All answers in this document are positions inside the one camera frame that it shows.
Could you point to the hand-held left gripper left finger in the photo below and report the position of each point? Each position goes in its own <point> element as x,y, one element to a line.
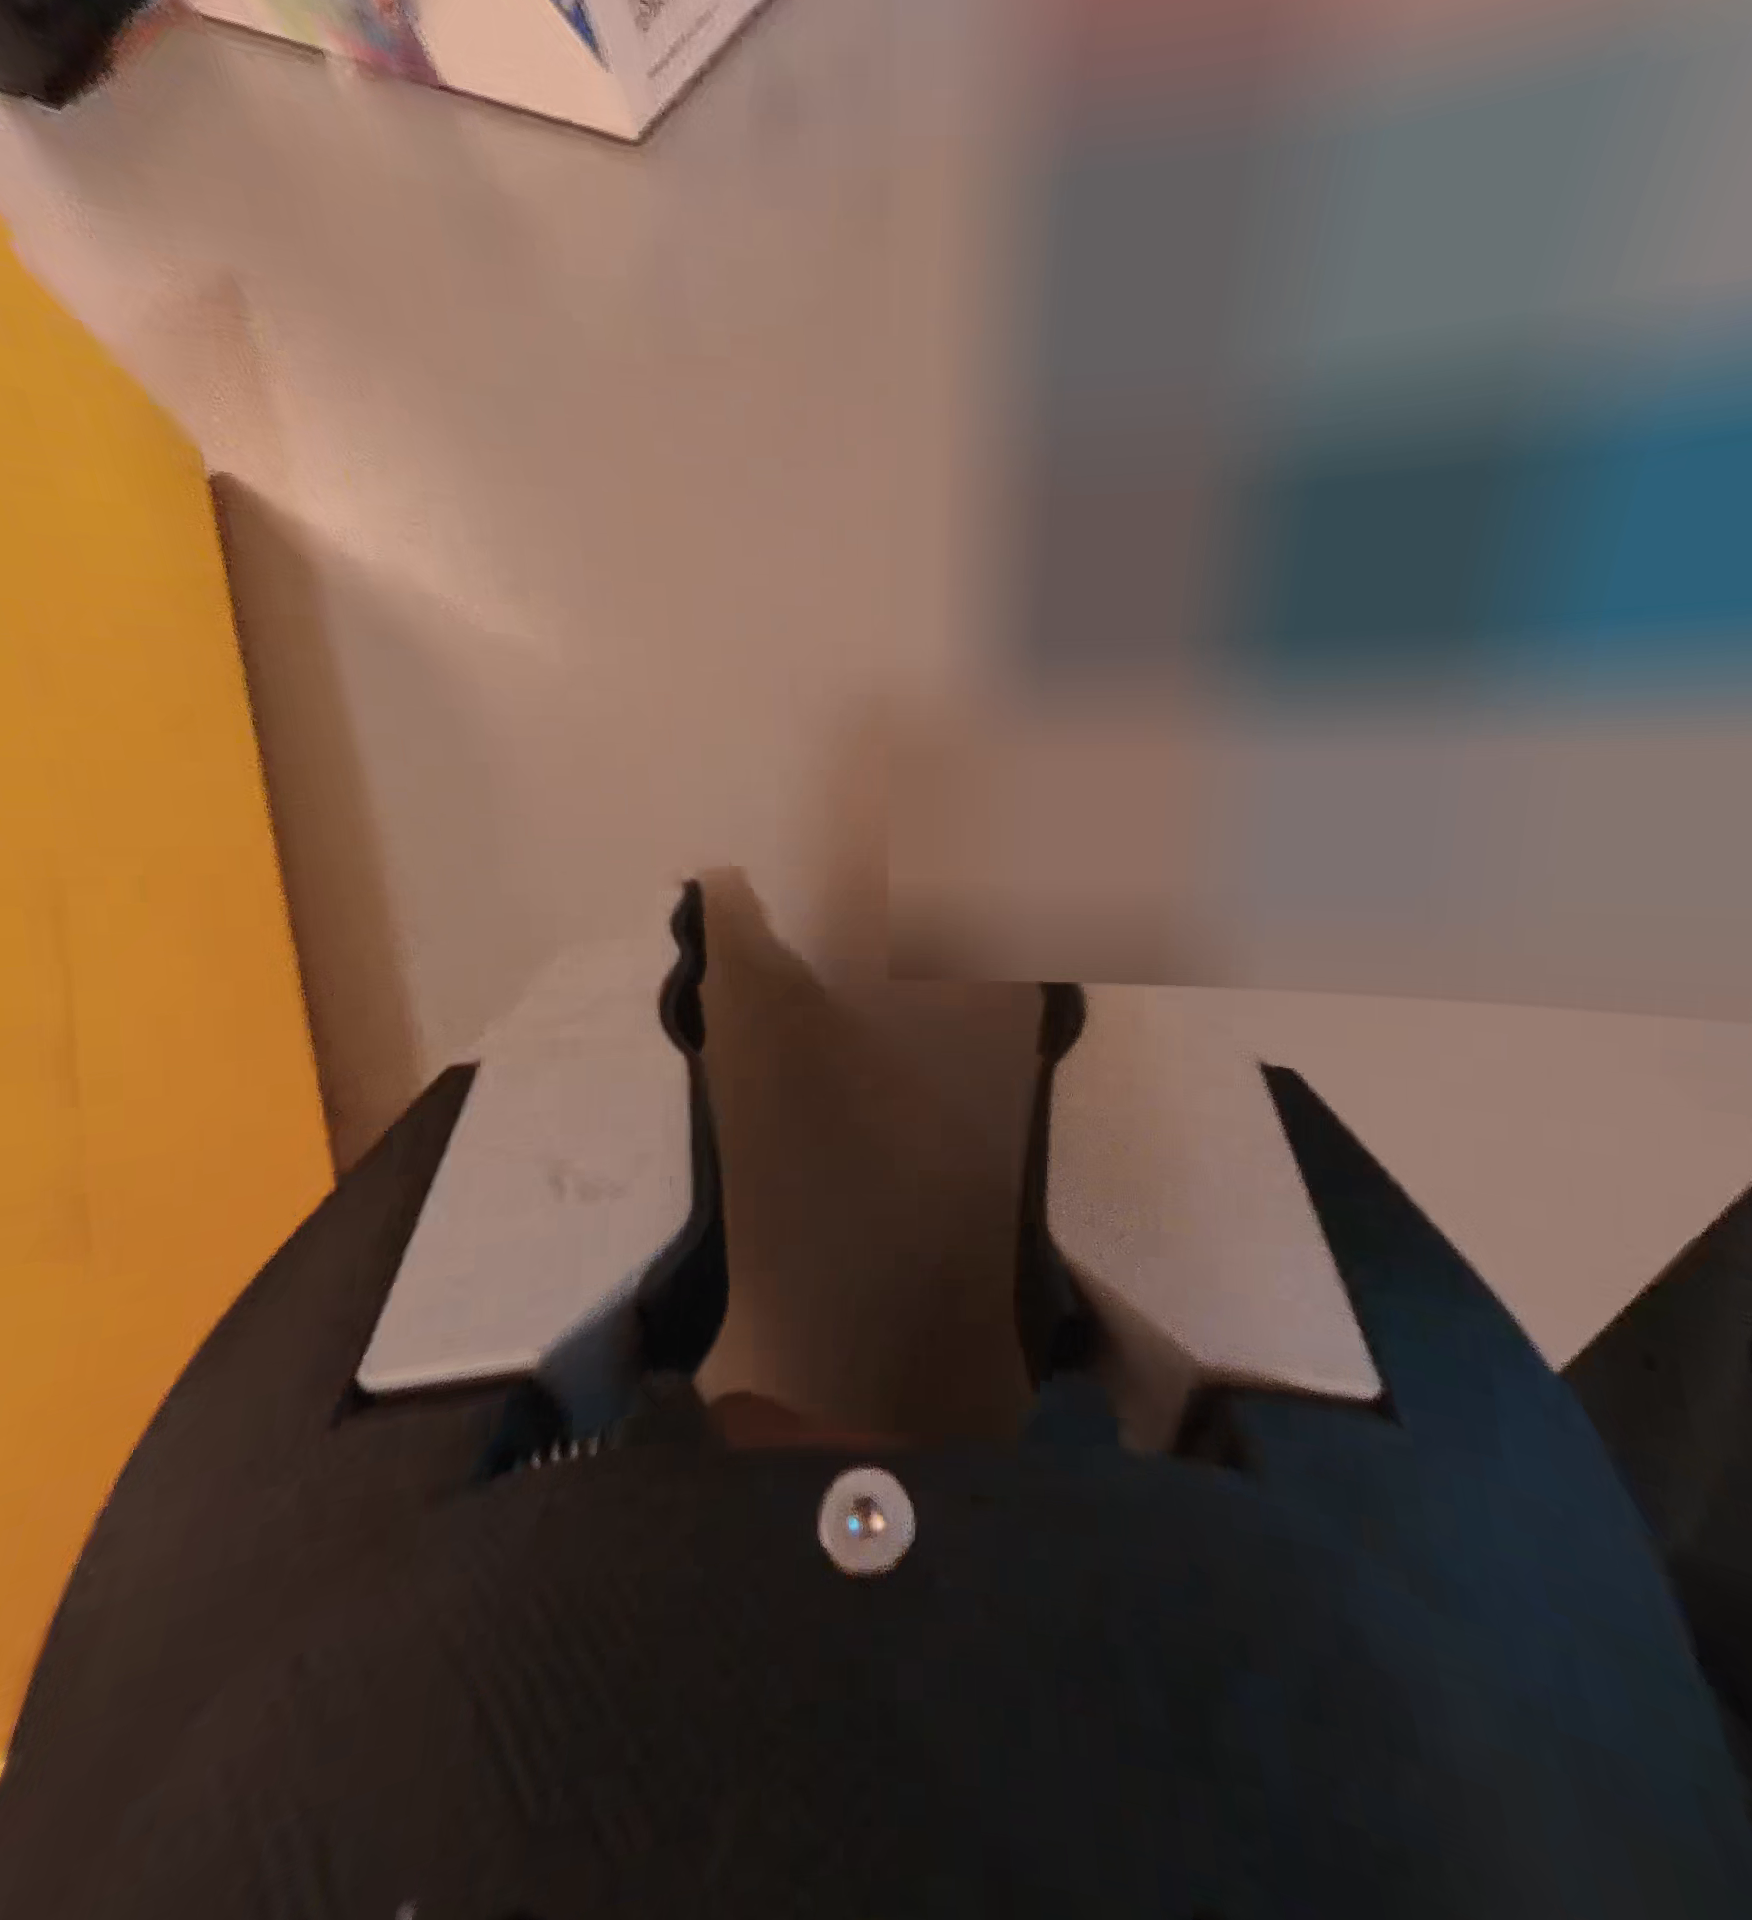
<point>547,1185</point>

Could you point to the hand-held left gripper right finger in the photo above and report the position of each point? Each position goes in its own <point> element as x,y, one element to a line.
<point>1191,1202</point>

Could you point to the yellow plastic bin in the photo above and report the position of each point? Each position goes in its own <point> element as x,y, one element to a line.
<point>80,976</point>

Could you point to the cartoon printed puzzle box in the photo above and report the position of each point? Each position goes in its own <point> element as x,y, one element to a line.
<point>547,46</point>

